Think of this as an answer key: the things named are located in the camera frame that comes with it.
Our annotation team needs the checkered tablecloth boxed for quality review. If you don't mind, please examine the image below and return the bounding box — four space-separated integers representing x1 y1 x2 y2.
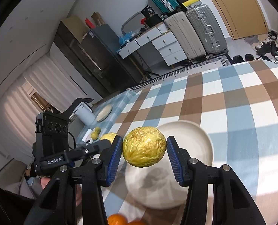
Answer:
82 59 278 225

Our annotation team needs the cream round plate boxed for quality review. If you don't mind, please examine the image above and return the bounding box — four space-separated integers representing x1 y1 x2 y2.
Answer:
124 119 215 210

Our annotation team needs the small orange mandarin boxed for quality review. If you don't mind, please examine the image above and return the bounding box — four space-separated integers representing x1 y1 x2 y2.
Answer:
127 220 146 225

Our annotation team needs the person's left hand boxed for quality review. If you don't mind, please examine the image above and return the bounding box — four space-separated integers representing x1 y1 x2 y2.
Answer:
40 176 82 207

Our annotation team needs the wrinkled yellow passion fruit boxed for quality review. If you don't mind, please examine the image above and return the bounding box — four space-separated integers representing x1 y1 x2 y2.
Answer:
123 127 166 168

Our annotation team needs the white kettle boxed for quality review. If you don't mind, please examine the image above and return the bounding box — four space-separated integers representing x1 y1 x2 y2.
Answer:
74 102 95 126

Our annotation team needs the green lime pair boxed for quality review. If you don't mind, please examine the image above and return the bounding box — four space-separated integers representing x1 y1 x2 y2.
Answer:
90 127 101 141

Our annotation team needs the dark grey refrigerator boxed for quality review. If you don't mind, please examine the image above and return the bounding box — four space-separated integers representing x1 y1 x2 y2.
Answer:
80 24 143 93

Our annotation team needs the white drawer desk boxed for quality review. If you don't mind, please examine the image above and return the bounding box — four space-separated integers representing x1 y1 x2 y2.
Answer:
118 22 187 66

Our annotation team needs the smooth yellow passion fruit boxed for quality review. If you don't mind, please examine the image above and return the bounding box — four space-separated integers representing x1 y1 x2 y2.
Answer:
99 133 118 144

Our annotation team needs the beige suitcase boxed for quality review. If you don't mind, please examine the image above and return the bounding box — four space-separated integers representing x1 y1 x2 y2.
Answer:
165 11 206 60

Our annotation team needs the wooden door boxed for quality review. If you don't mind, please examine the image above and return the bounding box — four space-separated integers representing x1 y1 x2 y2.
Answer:
211 0 268 40

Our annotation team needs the small beige side plate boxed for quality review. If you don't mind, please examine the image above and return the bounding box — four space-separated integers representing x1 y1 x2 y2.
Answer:
96 105 112 122

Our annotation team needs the large orange mandarin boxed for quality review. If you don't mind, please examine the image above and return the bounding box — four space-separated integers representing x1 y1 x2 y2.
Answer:
107 214 128 225

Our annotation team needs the grey aluminium suitcase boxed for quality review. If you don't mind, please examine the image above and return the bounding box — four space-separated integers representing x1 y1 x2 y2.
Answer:
185 4 229 57

